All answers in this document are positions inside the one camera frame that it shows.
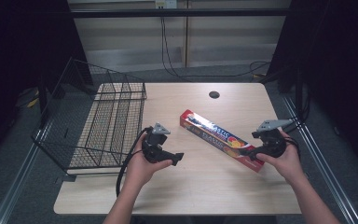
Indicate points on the white wall power outlet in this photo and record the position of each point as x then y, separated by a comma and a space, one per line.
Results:
166, 3

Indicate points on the dark curtain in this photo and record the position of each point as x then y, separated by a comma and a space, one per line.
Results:
15, 56
338, 68

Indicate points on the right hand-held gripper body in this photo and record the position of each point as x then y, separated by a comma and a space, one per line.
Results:
272, 141

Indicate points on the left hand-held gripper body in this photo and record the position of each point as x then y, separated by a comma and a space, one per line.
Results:
155, 143

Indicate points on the black horizontal bar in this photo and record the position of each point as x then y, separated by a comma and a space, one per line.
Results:
180, 12

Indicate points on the long red plastic wrap box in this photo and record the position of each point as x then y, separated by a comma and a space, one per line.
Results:
213, 133

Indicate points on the person's right hand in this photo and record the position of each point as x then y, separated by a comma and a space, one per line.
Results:
287, 163

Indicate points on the person's left hand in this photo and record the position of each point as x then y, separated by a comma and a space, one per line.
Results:
141, 169

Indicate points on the aluminium floor rail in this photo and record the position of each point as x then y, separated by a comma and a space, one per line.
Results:
320, 161
18, 180

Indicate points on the yellow floor object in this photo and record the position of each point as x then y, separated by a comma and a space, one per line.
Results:
33, 101

